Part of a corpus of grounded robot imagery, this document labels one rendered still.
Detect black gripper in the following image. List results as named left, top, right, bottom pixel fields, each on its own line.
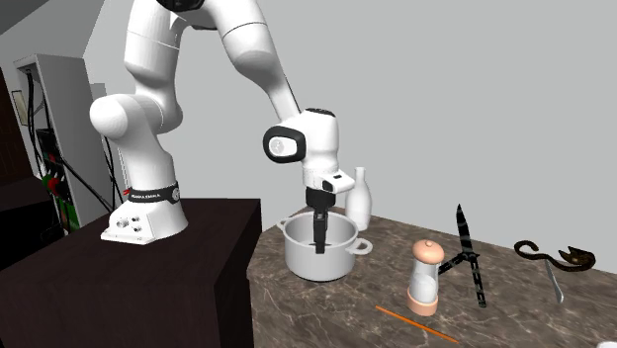
left=305, top=186, right=336, bottom=255

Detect white bottle vase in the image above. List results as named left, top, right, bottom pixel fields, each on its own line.
left=343, top=166, right=374, bottom=232

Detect peach and clear pepper grinder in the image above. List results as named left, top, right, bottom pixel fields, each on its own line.
left=405, top=239, right=446, bottom=317

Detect orange pencil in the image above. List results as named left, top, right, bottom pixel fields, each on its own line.
left=375, top=304, right=460, bottom=345

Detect black open scissors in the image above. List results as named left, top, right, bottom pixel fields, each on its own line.
left=437, top=204, right=488, bottom=308

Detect dark robot stand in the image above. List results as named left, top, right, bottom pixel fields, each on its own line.
left=0, top=197, right=263, bottom=348

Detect dark brown curved ladle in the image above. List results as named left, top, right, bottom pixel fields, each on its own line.
left=513, top=239, right=597, bottom=274

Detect grey pot with two handles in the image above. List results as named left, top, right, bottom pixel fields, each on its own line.
left=276, top=211, right=374, bottom=284

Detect white shelf unit with cables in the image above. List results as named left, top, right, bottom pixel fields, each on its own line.
left=13, top=52, right=128, bottom=235

